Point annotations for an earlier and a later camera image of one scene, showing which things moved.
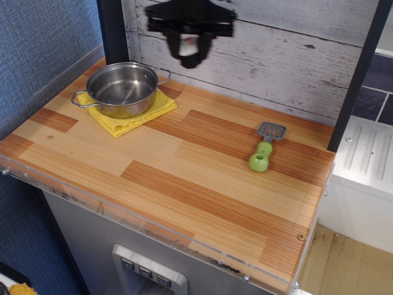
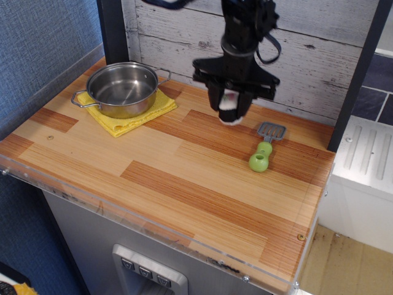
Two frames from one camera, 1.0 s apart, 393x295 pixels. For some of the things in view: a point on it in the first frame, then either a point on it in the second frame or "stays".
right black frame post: x=360 y=74 stays
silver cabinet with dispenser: x=115 y=256 stays
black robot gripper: x=206 y=18 → x=234 y=71
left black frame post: x=113 y=31 stays
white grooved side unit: x=358 y=200 stays
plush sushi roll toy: x=188 y=44 → x=228 y=112
